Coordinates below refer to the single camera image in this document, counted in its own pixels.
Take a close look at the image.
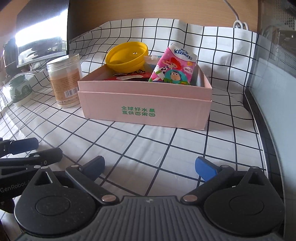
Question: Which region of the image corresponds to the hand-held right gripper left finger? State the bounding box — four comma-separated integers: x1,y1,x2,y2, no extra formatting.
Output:
35,156,119,206

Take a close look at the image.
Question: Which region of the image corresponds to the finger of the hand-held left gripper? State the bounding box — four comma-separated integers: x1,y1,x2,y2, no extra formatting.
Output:
0,137,39,156
0,148,63,177

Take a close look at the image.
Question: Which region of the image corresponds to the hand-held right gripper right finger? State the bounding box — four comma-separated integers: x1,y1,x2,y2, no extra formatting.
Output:
180,157,266,205

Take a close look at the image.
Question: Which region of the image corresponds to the pink cardboard box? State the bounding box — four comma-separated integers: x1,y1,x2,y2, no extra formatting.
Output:
77,52,213,131

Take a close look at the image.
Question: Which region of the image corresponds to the red packet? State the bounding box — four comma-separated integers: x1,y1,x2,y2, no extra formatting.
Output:
102,71,151,82

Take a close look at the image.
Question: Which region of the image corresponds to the pink cartoon tissue packet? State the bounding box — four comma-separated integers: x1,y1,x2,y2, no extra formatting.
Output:
148,43,197,86

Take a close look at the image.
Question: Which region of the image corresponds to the yellow silicone bowl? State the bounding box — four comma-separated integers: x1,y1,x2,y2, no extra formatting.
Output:
105,42,149,73

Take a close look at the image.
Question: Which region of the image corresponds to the small white plastic bag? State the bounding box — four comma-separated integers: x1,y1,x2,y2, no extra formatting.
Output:
143,54,163,70

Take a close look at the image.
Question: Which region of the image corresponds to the black-checked white tablecloth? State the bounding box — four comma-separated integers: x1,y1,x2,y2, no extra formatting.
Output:
0,18,285,232

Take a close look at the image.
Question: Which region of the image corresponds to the glass jar with green label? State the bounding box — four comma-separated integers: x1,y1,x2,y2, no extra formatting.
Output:
8,73,33,107

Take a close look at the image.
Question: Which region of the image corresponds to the clear plastic jar with label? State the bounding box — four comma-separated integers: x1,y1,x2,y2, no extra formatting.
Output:
46,53,81,108

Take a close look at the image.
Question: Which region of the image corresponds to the dark bag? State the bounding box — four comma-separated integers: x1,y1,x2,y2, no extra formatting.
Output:
2,39,18,76

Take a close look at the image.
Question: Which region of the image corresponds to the glass-sided computer case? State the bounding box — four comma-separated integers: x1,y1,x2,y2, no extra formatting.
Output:
243,0,296,200

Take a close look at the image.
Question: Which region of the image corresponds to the black computer monitor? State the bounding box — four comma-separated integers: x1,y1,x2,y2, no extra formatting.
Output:
15,0,70,69

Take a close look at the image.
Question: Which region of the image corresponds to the white power cable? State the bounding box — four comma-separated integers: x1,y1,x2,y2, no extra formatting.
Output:
223,0,249,30

